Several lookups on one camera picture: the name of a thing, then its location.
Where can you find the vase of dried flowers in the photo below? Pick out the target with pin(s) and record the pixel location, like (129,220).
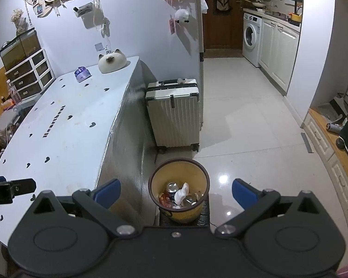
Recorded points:
(19,20)

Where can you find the red shiny packet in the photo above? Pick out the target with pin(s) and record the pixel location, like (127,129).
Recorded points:
(164,200)

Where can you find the white kitchen cabinets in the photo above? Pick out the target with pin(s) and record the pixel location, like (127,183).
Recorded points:
(278,55)

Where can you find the glass tank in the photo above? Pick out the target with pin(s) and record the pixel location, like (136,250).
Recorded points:
(19,47)

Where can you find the wall switch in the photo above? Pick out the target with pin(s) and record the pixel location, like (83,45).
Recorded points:
(98,46)

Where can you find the yellow pot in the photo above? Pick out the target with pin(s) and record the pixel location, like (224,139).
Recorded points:
(295,17)

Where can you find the white wall storage box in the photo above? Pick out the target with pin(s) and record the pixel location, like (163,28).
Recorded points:
(83,9)

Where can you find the orange small box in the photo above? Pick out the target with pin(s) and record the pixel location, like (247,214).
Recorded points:
(7,102)

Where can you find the white ribbed suitcase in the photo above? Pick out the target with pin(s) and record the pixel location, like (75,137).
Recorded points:
(174,113)

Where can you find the clear water bottle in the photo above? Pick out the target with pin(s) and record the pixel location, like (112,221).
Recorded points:
(13,92)

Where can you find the white hanging ribbon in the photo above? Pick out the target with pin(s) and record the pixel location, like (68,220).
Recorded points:
(100,11)

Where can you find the silver metal ornament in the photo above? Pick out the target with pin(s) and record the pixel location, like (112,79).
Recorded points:
(108,49)

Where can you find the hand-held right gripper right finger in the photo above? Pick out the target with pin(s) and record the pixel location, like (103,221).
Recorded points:
(245,192)

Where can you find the white table with silver sides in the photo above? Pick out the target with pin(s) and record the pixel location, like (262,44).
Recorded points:
(75,107)

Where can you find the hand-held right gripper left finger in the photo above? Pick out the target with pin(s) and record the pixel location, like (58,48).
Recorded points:
(108,192)

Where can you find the white cat face ornament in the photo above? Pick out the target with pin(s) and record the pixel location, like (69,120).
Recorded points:
(111,62)

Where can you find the white flat device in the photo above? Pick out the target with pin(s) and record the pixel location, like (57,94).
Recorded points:
(5,121)

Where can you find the white washing machine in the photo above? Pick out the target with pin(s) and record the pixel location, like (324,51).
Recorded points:
(251,39)

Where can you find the white drawer cabinet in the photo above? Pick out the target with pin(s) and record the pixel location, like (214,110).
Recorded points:
(29,73)

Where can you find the yellow bin with maroon rim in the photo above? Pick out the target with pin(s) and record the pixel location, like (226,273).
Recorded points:
(162,176)

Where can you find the knotted white plastic bag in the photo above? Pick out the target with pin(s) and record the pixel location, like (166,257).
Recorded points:
(182,194)

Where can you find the white low cabinet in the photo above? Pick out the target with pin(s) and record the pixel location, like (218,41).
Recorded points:
(330,179)

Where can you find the blue tissue pack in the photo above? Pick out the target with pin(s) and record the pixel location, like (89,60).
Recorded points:
(82,75)

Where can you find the pink hanging card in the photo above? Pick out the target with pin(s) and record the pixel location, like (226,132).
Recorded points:
(172,26)

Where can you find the soda can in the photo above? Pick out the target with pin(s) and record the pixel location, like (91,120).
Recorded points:
(172,189)

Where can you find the white plush sheep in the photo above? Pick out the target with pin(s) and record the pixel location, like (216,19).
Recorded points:
(182,15)

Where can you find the silver spray can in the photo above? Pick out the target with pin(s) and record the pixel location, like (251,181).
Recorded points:
(333,126)

